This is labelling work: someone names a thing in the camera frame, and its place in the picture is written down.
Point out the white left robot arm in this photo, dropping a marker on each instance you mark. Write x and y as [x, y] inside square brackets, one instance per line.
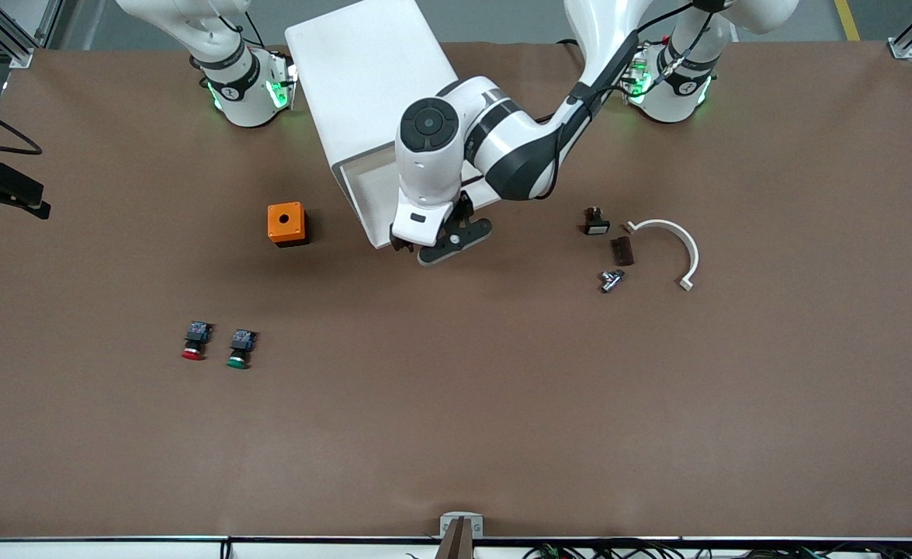
[518, 147]

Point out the green mushroom push button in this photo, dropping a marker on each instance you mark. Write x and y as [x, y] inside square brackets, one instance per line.
[243, 340]

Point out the red mushroom push button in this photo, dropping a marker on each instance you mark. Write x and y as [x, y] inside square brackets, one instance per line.
[198, 334]

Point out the silver metal fitting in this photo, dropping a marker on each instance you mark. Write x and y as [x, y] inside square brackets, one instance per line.
[611, 281]

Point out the small brown block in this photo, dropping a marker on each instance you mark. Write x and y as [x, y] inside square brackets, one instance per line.
[622, 252]

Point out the white curved plastic part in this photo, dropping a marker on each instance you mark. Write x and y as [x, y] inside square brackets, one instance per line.
[688, 248]

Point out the brown stand bar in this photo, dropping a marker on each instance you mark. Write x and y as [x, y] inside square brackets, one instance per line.
[456, 545]

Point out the orange button enclosure box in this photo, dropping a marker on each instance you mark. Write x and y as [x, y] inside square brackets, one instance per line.
[294, 229]

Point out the small black switch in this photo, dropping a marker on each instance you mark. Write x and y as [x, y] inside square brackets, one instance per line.
[597, 225]

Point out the grey metal bracket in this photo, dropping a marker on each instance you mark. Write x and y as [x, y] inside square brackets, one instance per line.
[448, 524]

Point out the white table edge rail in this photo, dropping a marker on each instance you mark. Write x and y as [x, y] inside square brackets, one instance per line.
[114, 550]

